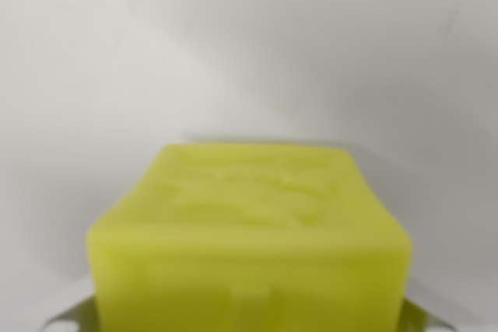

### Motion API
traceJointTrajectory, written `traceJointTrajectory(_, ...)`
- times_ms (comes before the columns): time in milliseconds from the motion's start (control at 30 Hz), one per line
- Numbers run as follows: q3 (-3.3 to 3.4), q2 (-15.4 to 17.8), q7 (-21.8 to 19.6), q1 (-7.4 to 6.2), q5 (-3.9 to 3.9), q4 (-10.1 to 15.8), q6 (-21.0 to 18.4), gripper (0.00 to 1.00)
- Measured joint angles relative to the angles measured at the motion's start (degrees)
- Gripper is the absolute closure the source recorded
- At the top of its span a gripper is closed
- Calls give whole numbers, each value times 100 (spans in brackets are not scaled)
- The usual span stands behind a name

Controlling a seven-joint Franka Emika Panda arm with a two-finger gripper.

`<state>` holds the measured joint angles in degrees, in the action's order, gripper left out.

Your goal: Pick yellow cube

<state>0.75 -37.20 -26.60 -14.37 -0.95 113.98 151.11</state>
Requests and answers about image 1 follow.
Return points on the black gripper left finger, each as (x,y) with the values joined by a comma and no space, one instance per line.
(74,314)

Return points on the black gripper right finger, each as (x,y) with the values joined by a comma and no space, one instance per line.
(422,318)

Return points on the yellow cube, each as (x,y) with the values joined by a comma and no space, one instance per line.
(249,250)

